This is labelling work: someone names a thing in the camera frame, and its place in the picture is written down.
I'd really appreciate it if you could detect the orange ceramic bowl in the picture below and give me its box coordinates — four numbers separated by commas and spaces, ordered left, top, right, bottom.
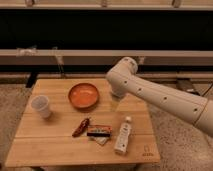
68, 83, 99, 109

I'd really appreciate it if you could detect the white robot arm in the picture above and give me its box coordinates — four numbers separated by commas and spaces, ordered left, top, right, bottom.
106, 57, 213, 137

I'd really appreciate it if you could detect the red chili pepper toy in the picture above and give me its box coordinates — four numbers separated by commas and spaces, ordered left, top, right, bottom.
72, 118, 90, 137

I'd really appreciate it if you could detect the small white packet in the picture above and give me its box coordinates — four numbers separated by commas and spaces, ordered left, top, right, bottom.
94, 137, 109, 146

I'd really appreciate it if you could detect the white plastic bottle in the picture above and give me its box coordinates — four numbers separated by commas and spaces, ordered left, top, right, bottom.
114, 116, 132, 155

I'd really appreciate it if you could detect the white paper cup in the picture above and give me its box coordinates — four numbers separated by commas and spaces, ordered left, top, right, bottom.
30, 95, 51, 118

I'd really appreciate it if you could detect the black cable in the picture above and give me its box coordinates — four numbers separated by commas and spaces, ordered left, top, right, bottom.
201, 81, 213, 98

